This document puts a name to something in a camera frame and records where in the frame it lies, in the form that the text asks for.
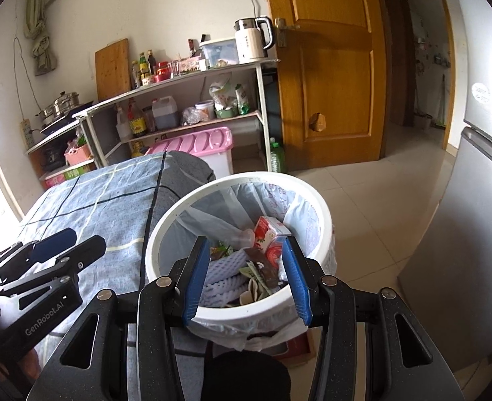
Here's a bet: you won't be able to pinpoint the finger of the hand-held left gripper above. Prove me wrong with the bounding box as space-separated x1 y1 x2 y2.
0 235 107 298
0 228 78 278

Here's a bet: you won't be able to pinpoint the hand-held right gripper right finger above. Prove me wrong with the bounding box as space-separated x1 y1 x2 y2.
281 236 466 401

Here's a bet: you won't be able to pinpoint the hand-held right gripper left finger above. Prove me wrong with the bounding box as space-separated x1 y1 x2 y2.
35 236 212 401

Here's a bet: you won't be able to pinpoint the white foam fruit net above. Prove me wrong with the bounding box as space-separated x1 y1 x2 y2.
200 248 257 307

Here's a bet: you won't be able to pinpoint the brown coffee sachet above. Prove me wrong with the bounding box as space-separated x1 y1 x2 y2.
243 247 280 297

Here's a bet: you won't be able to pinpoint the pale yellow packet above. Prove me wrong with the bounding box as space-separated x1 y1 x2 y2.
238 278 272 306

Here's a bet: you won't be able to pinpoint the white carton red label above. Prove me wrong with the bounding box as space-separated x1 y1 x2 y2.
252 216 292 278

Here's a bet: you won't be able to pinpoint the white waste bin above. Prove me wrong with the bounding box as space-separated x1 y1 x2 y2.
146 171 334 339

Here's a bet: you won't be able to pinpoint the person's left hand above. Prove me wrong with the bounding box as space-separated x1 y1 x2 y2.
20 348 42 381

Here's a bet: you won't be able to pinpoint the clear plastic bin liner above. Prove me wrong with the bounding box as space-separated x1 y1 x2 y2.
179 179 338 352

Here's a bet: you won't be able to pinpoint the green cardboard box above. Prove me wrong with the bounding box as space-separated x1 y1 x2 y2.
62 163 96 180

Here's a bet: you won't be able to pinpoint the black pot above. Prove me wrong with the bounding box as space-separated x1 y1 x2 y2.
41 142 67 170

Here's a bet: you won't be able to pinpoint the pink plastic basket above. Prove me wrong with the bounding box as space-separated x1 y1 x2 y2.
64 144 92 165

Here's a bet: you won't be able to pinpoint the small white shelf rack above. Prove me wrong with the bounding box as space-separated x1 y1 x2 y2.
24 117 105 188

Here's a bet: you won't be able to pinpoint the person's black trouser leg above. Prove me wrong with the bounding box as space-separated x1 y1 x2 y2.
200 350 292 401

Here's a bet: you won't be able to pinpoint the white power strip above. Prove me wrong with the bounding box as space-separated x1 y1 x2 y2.
20 119 34 148

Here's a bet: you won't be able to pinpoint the black induction cooker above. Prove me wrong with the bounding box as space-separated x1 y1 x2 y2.
40 111 88 134

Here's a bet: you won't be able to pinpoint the white plastic bottle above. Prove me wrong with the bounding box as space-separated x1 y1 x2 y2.
116 106 133 142

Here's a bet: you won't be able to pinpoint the oil bottle yellow label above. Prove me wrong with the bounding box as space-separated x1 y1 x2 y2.
128 98 148 138

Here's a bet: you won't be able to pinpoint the stainless steamer pot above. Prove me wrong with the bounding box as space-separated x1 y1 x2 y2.
37 91 81 120

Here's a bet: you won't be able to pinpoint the storage box with pink lid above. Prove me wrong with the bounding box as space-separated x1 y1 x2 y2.
146 126 234 178

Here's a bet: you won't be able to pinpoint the jerrycan with dark liquid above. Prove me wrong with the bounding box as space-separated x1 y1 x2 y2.
152 96 180 130

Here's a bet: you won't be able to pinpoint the white plastic tub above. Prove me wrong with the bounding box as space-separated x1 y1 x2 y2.
195 100 215 121

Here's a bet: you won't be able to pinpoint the wooden cutting board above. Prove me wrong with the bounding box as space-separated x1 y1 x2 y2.
95 38 130 102

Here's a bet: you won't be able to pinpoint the grey refrigerator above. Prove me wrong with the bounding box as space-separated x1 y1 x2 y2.
397 0 492 401

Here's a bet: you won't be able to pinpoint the hanging grey cloth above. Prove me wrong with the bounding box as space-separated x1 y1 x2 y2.
24 0 59 77

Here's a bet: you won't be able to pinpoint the white green food bags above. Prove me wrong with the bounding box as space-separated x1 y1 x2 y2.
209 73 251 118

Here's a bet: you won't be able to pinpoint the wooden door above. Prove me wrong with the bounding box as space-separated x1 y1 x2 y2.
263 0 390 172

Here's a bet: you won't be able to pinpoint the large white shelf rack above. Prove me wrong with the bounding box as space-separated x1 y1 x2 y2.
72 59 280 172

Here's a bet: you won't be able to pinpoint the pink utensil holder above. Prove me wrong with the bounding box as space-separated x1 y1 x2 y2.
178 57 202 74

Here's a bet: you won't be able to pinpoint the clear plastic storage box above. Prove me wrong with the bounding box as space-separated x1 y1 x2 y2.
200 37 240 69

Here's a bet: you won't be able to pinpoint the white electric kettle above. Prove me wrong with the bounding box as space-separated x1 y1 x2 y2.
234 16 276 64

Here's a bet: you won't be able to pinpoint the wooden door frame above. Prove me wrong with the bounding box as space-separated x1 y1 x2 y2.
383 0 456 151

